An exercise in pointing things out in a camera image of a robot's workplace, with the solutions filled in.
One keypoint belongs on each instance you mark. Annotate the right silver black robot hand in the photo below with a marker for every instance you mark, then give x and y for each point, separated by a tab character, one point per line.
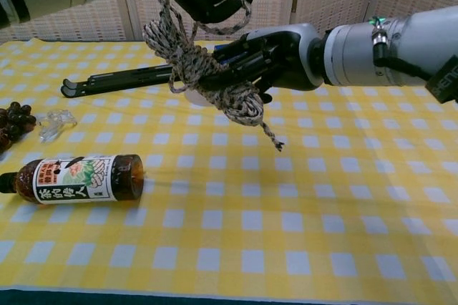
282	58

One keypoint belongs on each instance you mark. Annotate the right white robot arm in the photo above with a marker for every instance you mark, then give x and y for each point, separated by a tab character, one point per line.
375	54

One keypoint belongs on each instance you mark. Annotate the brass screen hinge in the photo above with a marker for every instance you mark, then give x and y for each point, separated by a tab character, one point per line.
295	3

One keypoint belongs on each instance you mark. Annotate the upturned white bowl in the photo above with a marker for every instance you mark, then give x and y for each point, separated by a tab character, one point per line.
196	99

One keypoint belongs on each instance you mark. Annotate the black folding stand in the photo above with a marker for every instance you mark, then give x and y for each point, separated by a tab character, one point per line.
118	79

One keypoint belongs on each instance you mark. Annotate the yellow white checked tablecloth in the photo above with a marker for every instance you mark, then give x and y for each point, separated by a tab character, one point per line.
250	233

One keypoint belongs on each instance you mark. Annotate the clear plastic hair clip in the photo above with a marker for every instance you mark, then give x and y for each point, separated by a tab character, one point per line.
53	119

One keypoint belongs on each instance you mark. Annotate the dark grape bunch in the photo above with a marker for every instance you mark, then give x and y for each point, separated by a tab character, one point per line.
16	119

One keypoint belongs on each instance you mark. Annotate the brown tea bottle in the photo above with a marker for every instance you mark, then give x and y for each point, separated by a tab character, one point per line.
71	179

